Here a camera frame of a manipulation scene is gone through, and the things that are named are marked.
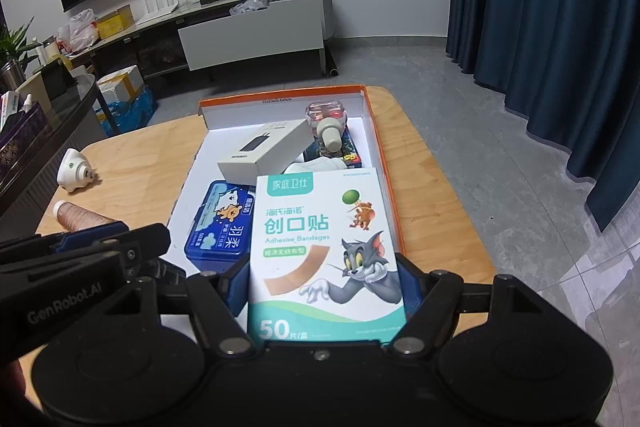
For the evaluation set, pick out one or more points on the long white charger box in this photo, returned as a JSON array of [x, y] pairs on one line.
[[267, 149]]

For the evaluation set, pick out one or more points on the white plastic bag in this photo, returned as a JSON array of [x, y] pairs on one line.
[[77, 32]]

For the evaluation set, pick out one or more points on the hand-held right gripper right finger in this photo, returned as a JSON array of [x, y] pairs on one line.
[[411, 289]]

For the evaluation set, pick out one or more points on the yellow cardboard box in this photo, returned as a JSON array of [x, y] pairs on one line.
[[115, 23]]

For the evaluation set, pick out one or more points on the leafy plant in pot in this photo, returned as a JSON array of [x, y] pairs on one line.
[[15, 57]]

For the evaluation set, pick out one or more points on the dark blue curtain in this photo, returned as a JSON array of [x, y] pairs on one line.
[[545, 32]]

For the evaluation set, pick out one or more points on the patterned tissue box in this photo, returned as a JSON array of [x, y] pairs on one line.
[[22, 127]]

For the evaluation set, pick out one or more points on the adhesive bandage box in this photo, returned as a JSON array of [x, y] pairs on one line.
[[320, 237]]

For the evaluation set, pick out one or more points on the small white bottle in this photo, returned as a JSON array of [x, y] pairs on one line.
[[26, 103]]

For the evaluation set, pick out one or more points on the blue plastic bag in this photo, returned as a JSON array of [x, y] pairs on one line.
[[130, 114]]

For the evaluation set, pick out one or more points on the blue floss pick box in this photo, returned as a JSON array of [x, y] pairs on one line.
[[220, 222]]

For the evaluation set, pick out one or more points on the long television cabinet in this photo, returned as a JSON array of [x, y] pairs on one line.
[[250, 32]]

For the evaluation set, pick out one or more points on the black box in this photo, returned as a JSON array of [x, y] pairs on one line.
[[56, 87]]

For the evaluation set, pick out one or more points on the clear bottle white cap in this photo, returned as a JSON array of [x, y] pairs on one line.
[[325, 109]]

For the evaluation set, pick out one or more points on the white crumpled packet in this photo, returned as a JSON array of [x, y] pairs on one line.
[[315, 165]]

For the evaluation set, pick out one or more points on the orange-edged cardboard box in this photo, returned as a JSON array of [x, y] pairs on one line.
[[380, 157]]

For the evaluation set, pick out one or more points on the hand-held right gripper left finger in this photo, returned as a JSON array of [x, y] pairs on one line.
[[236, 287]]

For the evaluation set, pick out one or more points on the black roll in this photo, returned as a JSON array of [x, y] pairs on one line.
[[333, 63]]

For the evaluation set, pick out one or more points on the white light bulb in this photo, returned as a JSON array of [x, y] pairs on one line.
[[75, 169]]

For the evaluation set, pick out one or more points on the white router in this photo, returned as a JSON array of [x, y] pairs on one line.
[[157, 4]]

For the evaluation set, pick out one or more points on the clear plastic bag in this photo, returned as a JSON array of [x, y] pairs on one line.
[[255, 3]]

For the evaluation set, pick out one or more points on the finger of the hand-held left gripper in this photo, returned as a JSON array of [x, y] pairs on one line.
[[90, 236], [145, 244]]

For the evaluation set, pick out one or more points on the colourful small box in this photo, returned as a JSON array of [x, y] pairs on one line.
[[350, 154]]

